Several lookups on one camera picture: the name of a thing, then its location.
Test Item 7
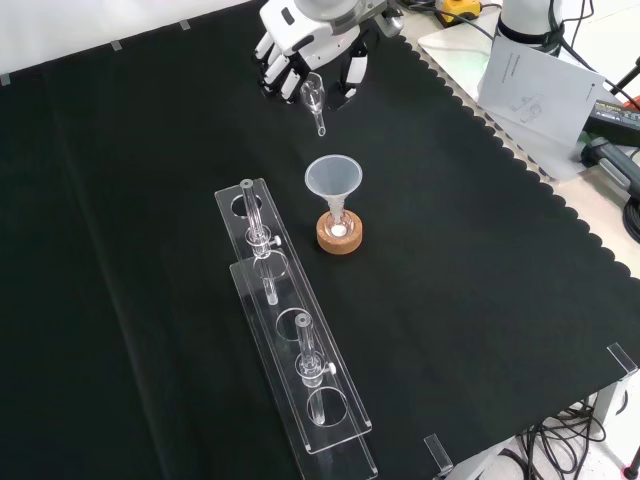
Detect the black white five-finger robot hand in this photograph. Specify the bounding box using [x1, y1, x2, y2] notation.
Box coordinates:
[252, 0, 374, 109]

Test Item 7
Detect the clear glass weighing funnel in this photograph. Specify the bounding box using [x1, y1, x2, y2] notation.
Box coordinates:
[299, 71, 329, 138]

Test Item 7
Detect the translucent plastic funnel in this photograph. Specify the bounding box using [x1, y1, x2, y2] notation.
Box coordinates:
[304, 155, 364, 221]

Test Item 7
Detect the clear acrylic funnel stand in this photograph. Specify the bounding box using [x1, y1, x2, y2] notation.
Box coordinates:
[213, 177, 380, 480]

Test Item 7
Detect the pale board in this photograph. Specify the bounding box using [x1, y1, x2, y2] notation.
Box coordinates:
[416, 13, 601, 182]

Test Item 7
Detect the yellow stop button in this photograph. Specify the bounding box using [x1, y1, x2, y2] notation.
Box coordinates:
[433, 0, 482, 27]

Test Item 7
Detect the clear round-bottom flask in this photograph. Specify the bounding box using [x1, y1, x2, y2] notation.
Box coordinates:
[322, 198, 357, 242]

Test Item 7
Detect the white paper booklet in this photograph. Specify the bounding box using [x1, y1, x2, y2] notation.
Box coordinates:
[476, 36, 607, 149]

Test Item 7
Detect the black cloth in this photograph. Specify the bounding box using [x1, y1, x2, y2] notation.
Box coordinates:
[0, 0, 640, 480]

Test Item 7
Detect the black power adapter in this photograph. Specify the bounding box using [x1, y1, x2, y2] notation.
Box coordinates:
[583, 97, 640, 147]

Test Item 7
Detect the black tripod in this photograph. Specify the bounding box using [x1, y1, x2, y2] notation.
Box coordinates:
[605, 53, 640, 104]

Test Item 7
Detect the black power plug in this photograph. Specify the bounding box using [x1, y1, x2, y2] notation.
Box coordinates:
[581, 138, 640, 202]

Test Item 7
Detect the clear acrylic edge clip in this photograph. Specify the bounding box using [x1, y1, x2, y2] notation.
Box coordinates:
[423, 433, 455, 477]
[605, 341, 640, 382]

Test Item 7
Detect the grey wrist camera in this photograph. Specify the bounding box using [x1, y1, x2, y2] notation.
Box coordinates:
[374, 10, 407, 40]

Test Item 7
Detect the black stop button cable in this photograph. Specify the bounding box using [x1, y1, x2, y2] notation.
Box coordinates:
[449, 2, 503, 42]

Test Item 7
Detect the cork ring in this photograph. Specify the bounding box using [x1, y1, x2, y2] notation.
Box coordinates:
[315, 209, 365, 255]

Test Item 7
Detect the black green arm cable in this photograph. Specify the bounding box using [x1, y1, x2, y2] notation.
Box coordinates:
[545, 0, 640, 112]

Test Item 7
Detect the black cable bundle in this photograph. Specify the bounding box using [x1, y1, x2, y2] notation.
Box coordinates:
[513, 397, 609, 480]

